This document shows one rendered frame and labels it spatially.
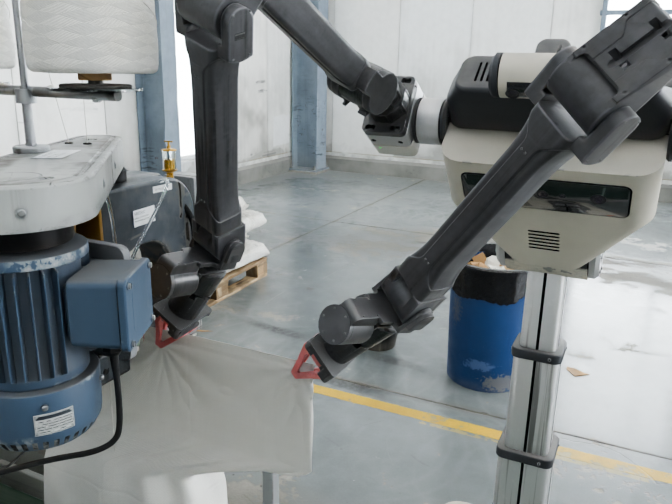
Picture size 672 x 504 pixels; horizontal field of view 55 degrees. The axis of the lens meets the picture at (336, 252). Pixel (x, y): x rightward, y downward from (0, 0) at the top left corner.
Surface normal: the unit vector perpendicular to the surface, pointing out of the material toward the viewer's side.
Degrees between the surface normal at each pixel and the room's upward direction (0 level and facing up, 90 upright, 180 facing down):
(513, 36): 90
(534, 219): 130
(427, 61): 90
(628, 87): 65
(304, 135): 90
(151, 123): 90
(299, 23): 113
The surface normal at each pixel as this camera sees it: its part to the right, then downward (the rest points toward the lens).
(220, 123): 0.70, 0.53
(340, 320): -0.62, -0.07
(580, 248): -0.35, 0.80
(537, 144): -0.79, 0.11
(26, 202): 0.53, 0.26
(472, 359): -0.58, 0.26
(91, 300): -0.03, 0.28
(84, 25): 0.25, 0.18
